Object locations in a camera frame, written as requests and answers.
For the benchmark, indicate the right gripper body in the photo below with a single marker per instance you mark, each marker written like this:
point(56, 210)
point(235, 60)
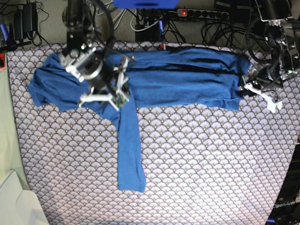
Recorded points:
point(98, 76)

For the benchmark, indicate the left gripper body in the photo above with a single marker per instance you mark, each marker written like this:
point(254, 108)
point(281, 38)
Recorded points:
point(264, 80)

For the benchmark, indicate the blue long-sleeve T-shirt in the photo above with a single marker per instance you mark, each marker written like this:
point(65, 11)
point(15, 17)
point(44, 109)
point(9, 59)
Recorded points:
point(160, 78)

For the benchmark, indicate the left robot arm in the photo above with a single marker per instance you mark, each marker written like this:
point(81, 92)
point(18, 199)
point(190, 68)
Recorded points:
point(279, 35)

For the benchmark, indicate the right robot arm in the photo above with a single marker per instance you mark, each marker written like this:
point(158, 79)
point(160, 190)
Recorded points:
point(80, 58)

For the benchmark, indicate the red table clamp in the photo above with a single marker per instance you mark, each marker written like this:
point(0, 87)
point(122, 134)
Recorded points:
point(163, 46)

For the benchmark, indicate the blue box at top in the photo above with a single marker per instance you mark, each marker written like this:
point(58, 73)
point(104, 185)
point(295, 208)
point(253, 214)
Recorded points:
point(139, 4)

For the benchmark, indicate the white power strip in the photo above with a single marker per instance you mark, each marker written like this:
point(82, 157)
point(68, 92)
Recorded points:
point(203, 14)

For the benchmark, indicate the black power adapter brick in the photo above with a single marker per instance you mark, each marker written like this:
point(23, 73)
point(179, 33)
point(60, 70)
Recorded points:
point(26, 22)

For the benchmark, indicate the patterned fan-print tablecloth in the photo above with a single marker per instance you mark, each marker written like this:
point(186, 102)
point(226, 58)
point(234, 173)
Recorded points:
point(203, 166)

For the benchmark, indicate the black OpenArm case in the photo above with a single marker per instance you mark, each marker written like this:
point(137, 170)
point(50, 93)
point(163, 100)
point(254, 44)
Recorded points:
point(286, 210)

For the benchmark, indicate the white plastic bin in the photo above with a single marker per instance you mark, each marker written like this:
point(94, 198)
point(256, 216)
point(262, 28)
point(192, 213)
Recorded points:
point(17, 205)

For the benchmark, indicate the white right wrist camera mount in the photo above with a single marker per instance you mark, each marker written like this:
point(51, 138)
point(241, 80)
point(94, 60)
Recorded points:
point(118, 89)

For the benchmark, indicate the blue centre clamp handle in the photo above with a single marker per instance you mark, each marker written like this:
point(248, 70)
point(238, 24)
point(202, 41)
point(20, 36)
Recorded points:
point(161, 30)

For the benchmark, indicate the blue clamp handle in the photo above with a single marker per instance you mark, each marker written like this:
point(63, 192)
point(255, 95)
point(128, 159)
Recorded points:
point(161, 30)
point(5, 31)

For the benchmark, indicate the blue clamp handle left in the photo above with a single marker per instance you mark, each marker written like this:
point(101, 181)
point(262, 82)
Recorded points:
point(5, 31)

